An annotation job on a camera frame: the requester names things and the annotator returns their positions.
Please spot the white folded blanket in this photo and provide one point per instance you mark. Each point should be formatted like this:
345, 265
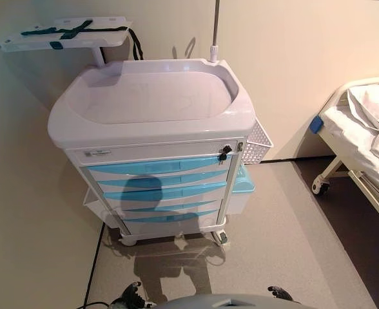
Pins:
374, 103

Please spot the white top drawer with lock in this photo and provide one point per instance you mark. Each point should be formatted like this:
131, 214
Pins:
157, 153

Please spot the white cart caster wheel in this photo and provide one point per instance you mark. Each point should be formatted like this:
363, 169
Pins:
129, 240

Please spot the white medical cart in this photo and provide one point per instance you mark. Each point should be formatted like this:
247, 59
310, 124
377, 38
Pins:
151, 96

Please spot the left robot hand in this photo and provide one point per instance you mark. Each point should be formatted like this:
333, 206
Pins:
130, 296

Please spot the white side bin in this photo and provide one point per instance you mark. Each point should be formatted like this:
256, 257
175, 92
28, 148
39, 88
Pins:
94, 206

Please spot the bed caster wheel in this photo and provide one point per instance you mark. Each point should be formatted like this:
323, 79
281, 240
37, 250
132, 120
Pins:
320, 186

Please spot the white defibrillator shelf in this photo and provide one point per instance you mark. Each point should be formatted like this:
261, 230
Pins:
67, 37

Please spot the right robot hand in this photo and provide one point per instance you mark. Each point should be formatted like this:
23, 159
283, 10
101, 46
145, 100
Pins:
281, 292

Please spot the grey robot torso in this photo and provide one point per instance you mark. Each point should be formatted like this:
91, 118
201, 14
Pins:
228, 301

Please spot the white perforated side basket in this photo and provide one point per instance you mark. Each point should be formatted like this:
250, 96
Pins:
255, 145

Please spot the black keys in lock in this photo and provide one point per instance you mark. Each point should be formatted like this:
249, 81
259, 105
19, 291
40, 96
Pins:
224, 152

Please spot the blue bed corner bumper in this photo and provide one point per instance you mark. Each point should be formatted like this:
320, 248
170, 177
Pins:
316, 124

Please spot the cart caster wheel with brake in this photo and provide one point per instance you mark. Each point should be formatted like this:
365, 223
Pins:
221, 237

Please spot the blue-lidded white waste bin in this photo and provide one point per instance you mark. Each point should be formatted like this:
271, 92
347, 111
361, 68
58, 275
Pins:
241, 193

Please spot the white hospital bed frame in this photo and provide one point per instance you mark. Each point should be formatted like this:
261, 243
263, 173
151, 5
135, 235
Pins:
344, 154

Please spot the metal IV pole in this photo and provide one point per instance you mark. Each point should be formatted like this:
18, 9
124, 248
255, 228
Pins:
214, 29

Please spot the white bed mattress sheet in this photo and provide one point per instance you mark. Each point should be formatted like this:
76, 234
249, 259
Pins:
354, 135

